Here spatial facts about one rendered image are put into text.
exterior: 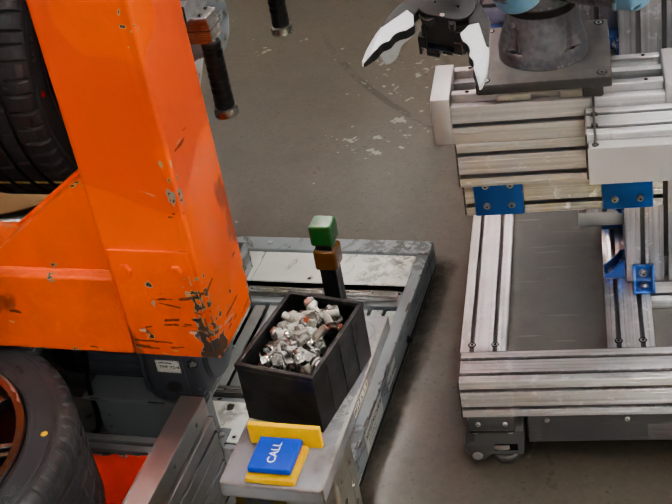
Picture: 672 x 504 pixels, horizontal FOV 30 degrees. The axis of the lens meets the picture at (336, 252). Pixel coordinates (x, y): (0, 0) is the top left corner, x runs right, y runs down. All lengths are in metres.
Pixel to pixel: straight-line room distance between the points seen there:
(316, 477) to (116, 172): 0.55
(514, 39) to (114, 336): 0.84
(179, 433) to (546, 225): 1.06
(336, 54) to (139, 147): 2.40
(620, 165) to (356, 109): 1.86
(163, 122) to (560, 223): 1.23
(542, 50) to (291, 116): 1.86
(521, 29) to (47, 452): 1.03
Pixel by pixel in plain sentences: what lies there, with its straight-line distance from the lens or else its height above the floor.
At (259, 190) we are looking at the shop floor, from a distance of 3.54.
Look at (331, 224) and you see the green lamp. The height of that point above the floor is 0.66.
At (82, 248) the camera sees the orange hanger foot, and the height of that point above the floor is 0.72.
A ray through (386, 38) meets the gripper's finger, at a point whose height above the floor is 1.13.
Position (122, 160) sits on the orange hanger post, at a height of 0.90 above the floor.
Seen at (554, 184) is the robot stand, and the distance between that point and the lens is 2.31.
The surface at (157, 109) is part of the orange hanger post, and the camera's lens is 1.84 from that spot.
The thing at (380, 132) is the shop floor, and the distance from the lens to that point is 3.71.
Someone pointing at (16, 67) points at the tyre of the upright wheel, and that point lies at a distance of 2.26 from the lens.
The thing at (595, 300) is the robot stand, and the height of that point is 0.21.
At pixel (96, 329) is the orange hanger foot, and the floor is 0.57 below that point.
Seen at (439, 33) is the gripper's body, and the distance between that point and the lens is 1.62.
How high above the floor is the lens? 1.78
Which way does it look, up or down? 34 degrees down
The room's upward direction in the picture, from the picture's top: 11 degrees counter-clockwise
